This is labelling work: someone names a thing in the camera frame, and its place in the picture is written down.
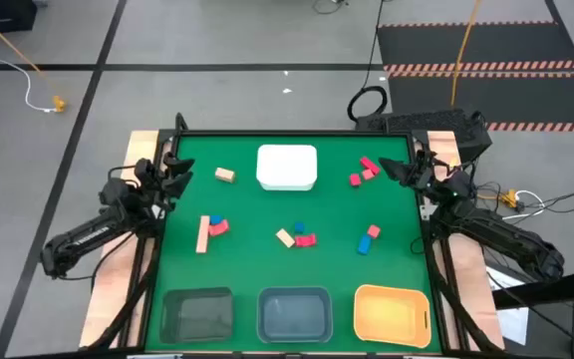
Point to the small wooden block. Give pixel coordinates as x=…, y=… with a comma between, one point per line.
x=224, y=175
x=285, y=238

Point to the long pink block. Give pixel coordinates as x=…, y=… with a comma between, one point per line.
x=371, y=164

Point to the black floor bar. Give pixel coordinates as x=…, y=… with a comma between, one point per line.
x=556, y=289

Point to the pink rectangular block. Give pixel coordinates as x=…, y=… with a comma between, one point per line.
x=305, y=241
x=219, y=229

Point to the black hazard-striped floor mat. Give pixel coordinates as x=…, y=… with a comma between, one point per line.
x=491, y=45

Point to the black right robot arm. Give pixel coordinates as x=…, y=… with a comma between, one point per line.
x=506, y=237

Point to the black computer tower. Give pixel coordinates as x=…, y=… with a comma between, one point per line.
x=431, y=124

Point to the yellow power plug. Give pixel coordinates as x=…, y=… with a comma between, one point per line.
x=508, y=198

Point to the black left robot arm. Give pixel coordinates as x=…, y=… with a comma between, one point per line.
x=85, y=234

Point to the blue-grey plastic bin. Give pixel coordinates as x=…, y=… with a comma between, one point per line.
x=294, y=315

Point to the orange plastic bin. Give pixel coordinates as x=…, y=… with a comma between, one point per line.
x=391, y=316

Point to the clear grey plastic bin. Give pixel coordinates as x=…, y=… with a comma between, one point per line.
x=197, y=315

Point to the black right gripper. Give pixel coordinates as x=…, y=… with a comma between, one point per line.
x=426, y=172

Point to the long wooden block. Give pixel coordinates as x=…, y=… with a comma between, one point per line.
x=202, y=234

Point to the white plastic bin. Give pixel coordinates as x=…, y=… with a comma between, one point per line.
x=286, y=167

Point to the green table mat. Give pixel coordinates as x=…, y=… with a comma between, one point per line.
x=257, y=269

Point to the blue rectangular block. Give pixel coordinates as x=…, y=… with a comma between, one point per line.
x=364, y=245

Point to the white paper sheet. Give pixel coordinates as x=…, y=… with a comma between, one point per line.
x=513, y=319

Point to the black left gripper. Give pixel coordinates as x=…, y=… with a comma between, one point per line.
x=161, y=182

